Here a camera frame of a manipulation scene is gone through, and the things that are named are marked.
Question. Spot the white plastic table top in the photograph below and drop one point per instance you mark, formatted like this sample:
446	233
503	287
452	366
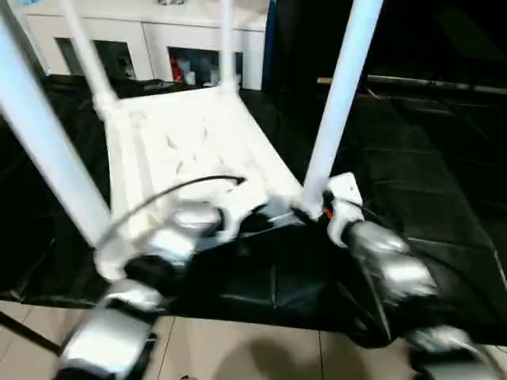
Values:
190	150

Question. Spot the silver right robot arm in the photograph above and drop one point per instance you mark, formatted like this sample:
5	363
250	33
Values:
388	257

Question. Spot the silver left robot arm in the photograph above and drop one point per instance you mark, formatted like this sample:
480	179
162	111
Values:
158	245

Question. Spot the black table mat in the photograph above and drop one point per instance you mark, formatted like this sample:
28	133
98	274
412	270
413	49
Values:
416	158

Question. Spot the grey metal bar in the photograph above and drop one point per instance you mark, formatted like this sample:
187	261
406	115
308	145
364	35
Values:
435	84

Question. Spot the black case with yellow label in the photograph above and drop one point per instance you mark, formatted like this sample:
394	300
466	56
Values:
301	39

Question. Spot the white sideboard cabinet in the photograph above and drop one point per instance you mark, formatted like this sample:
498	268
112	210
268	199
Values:
158	23

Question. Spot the black metal table frame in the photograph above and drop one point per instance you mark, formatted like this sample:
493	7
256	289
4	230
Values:
27	330

